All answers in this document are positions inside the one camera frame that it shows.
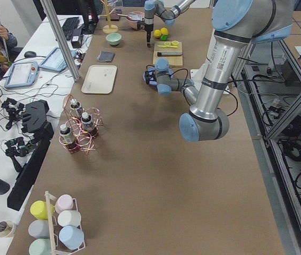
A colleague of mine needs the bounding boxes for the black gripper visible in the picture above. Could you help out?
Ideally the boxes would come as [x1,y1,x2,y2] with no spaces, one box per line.
[137,22,153,44]

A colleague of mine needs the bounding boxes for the blue plate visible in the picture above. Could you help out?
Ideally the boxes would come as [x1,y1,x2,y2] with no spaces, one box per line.
[143,66,174,86]

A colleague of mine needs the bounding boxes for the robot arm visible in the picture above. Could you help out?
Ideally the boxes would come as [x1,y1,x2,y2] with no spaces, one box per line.
[153,1,295,142]
[139,0,194,48]

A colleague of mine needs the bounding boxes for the yellow lemon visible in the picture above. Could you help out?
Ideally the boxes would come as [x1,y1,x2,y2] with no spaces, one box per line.
[153,30,162,38]
[160,28,169,36]

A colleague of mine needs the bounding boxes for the green lime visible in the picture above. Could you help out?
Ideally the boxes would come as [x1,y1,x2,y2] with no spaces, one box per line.
[160,35,168,41]

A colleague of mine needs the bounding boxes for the metal ice scoop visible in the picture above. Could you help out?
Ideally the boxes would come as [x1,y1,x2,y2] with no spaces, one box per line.
[118,13,143,21]

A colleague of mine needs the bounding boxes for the pink ice bowl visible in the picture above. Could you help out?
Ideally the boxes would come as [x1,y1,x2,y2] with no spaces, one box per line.
[127,11,144,30]

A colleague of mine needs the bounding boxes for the steel muddler black tip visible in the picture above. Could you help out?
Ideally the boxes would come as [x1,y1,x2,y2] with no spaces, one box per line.
[157,52,183,57]

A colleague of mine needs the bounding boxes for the yellow plastic knife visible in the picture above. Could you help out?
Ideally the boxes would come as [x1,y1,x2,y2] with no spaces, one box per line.
[157,44,178,48]

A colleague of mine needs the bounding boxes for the mint green bowl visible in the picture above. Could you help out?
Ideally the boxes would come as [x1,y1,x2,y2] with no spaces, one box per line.
[106,32,122,46]

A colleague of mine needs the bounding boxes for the wooden cup tree stand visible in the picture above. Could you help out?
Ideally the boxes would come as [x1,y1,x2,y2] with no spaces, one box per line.
[99,0,118,34]

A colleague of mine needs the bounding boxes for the bamboo cutting board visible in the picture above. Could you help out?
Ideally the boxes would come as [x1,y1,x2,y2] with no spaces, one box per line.
[152,40,183,67]

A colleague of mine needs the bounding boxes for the grey folded cloth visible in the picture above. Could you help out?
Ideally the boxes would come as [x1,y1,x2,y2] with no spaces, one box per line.
[97,51,115,63]

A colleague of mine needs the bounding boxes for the cream rabbit tray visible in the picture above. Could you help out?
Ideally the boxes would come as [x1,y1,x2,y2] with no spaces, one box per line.
[81,65,117,95]

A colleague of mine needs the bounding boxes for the black keyboard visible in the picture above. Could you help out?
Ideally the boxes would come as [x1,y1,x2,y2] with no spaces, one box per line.
[62,17,80,40]

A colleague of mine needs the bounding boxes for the teach pendant tablet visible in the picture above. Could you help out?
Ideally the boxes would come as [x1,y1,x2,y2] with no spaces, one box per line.
[38,47,67,72]
[4,61,38,89]

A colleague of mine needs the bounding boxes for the dark drink bottle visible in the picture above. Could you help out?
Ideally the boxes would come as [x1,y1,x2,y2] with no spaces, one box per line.
[59,124,79,153]
[70,98,83,118]
[81,112,98,138]

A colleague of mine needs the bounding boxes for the black computer mouse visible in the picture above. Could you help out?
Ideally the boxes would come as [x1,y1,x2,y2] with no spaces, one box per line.
[24,50,37,58]

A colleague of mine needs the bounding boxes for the pink cup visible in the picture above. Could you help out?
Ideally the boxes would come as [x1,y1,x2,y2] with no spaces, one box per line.
[55,194,74,214]

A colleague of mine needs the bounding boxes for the white cup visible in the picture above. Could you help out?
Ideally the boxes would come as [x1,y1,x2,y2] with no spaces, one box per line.
[57,210,82,227]

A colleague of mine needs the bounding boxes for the yellow cup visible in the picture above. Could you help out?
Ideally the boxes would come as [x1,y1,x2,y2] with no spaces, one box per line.
[30,200,48,220]

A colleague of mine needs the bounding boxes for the light blue cup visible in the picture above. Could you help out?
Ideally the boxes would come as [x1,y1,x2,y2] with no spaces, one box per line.
[59,225,84,250]

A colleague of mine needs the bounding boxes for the grey cup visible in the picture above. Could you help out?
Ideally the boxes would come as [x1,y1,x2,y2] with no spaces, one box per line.
[28,220,49,239]

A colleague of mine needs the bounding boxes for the pale green cup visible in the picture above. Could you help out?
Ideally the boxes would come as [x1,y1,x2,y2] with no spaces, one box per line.
[29,239,51,255]

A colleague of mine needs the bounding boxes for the paper tape roll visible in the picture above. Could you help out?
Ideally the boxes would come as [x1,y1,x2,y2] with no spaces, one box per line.
[0,220,17,238]

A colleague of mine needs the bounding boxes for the aluminium frame post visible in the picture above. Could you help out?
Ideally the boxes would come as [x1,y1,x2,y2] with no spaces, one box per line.
[41,0,80,82]

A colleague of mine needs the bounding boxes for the copper wire bottle rack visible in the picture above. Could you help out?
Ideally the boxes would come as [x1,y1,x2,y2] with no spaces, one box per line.
[58,94,103,154]

